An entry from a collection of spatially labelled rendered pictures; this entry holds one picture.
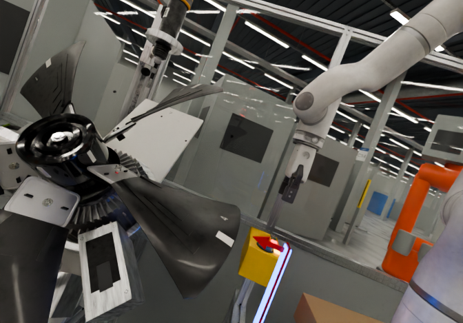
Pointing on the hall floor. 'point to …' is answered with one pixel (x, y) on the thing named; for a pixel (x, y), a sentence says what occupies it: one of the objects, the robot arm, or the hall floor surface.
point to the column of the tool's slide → (139, 76)
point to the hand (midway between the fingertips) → (285, 195)
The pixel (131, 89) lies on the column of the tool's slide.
